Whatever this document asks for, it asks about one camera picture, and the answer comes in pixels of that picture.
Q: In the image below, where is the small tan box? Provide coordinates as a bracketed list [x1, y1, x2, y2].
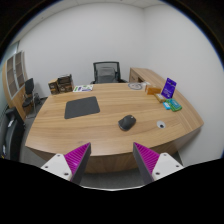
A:
[153, 93, 168, 103]

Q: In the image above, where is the round grey disc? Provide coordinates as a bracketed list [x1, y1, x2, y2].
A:
[127, 82, 145, 91]

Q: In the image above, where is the large dark cardboard box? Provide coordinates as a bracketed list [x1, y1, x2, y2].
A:
[56, 73, 75, 94]

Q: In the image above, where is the black computer mouse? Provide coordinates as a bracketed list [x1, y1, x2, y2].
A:
[117, 114, 137, 132]

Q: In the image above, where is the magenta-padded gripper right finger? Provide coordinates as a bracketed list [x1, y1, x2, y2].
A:
[132, 142, 185, 184]

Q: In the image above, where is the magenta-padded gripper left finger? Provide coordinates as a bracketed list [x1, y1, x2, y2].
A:
[40, 142, 92, 186]

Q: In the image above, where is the white green printed leaflet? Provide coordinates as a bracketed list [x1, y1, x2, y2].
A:
[72, 84, 94, 93]

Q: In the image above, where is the wooden side cabinet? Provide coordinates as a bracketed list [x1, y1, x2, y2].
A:
[128, 67, 168, 88]

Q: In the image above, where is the dark grey mouse pad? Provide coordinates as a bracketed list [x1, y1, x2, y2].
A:
[64, 96, 101, 120]

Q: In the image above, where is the orange-brown box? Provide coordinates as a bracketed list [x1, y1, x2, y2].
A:
[144, 84, 163, 96]

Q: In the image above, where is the wooden glass-door shelf unit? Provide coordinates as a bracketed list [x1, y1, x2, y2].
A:
[1, 50, 29, 121]

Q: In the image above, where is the green pack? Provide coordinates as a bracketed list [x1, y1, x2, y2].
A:
[167, 98, 183, 112]

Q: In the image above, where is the black mesh office chair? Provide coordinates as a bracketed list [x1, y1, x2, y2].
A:
[90, 60, 128, 85]

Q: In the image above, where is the purple standing card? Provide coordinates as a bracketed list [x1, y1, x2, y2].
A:
[160, 77, 178, 100]

